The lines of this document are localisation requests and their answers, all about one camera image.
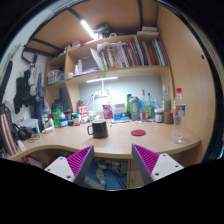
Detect clear red-capped water bottle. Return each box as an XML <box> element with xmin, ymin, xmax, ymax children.
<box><xmin>170</xmin><ymin>87</ymin><xmax>187</xmax><ymax>145</ymax></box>

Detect shoes under desk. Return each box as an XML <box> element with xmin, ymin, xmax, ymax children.
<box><xmin>83</xmin><ymin>158</ymin><xmax>129</xmax><ymax>190</ymax></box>

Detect wooden shelf unit with books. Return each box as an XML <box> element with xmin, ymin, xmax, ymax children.
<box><xmin>44</xmin><ymin>26</ymin><xmax>174</xmax><ymax>111</ymax></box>

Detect green-capped small bottle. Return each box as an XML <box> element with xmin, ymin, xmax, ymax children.
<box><xmin>145</xmin><ymin>92</ymin><xmax>154</xmax><ymax>119</ymax></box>

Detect black headphones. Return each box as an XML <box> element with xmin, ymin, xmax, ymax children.
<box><xmin>10</xmin><ymin>122</ymin><xmax>35</xmax><ymax>142</ymax></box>

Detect clear glass bottle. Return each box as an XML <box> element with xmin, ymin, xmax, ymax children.
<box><xmin>161</xmin><ymin>84</ymin><xmax>172</xmax><ymax>113</ymax></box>

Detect blue and white tissue box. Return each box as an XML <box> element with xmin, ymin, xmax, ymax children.
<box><xmin>112</xmin><ymin>103</ymin><xmax>129</xmax><ymax>122</ymax></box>

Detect flat round red coaster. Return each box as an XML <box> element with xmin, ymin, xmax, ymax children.
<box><xmin>130</xmin><ymin>129</ymin><xmax>147</xmax><ymax>138</ymax></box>

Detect brown jar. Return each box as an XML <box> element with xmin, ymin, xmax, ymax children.
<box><xmin>163</xmin><ymin>110</ymin><xmax>175</xmax><ymax>126</ymax></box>

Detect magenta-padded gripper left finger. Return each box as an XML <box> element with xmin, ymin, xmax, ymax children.
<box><xmin>44</xmin><ymin>144</ymin><xmax>96</xmax><ymax>188</ymax></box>

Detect blue-capped small bottle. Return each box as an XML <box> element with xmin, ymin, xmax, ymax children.
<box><xmin>59</xmin><ymin>113</ymin><xmax>69</xmax><ymax>129</ymax></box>

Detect white light strip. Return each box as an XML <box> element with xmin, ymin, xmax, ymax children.
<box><xmin>79</xmin><ymin>19</ymin><xmax>97</xmax><ymax>40</ymax></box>

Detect pink pouch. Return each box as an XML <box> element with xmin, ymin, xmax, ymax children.
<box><xmin>101</xmin><ymin>104</ymin><xmax>114</xmax><ymax>121</ymax></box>

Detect white desk lamp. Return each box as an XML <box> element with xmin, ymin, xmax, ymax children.
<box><xmin>85</xmin><ymin>76</ymin><xmax>120</xmax><ymax>116</ymax></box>

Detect green tall bottle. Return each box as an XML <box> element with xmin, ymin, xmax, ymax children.
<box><xmin>125</xmin><ymin>93</ymin><xmax>133</xmax><ymax>119</ymax></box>

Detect yellow-capped clear bottle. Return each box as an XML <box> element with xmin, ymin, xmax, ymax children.
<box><xmin>139</xmin><ymin>88</ymin><xmax>148</xmax><ymax>121</ymax></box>

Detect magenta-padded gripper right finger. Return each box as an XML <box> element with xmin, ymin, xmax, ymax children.
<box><xmin>131</xmin><ymin>143</ymin><xmax>185</xmax><ymax>186</ymax></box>

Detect pink ribbed hose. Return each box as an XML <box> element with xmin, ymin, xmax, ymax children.
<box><xmin>0</xmin><ymin>112</ymin><xmax>18</xmax><ymax>157</ymax></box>

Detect red and white can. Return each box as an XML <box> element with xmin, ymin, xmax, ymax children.
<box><xmin>76</xmin><ymin>103</ymin><xmax>89</xmax><ymax>124</ymax></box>

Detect grey shaker bottle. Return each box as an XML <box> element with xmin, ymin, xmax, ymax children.
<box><xmin>129</xmin><ymin>96</ymin><xmax>141</xmax><ymax>122</ymax></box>

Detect hanging dark clothes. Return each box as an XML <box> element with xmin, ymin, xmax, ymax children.
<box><xmin>12</xmin><ymin>63</ymin><xmax>48</xmax><ymax>120</ymax></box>

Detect dark jar with white lid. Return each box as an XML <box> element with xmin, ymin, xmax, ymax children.
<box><xmin>153</xmin><ymin>108</ymin><xmax>165</xmax><ymax>124</ymax></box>

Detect black mug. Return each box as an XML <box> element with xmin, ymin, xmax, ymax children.
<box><xmin>86</xmin><ymin>119</ymin><xmax>110</xmax><ymax>140</ymax></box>

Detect green jar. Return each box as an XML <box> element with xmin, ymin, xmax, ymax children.
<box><xmin>51</xmin><ymin>108</ymin><xmax>63</xmax><ymax>129</ymax></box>

